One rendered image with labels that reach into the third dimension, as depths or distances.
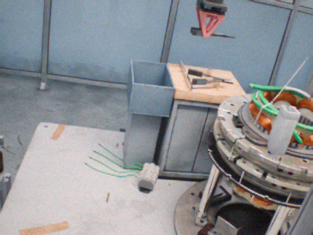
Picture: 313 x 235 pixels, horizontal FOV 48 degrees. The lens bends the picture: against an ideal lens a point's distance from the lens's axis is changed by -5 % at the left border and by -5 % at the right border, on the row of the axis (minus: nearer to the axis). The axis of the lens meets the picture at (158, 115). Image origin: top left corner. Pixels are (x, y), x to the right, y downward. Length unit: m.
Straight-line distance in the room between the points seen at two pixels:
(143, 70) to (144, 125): 0.17
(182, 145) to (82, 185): 0.29
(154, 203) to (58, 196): 0.25
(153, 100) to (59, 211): 0.36
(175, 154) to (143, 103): 0.19
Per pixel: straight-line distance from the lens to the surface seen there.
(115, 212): 0.93
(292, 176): 0.71
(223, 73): 1.10
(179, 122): 0.97
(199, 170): 1.07
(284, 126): 0.67
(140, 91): 0.91
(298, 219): 0.31
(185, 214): 0.94
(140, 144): 1.02
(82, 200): 0.96
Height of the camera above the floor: 1.43
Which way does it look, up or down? 28 degrees down
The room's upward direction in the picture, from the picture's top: 11 degrees clockwise
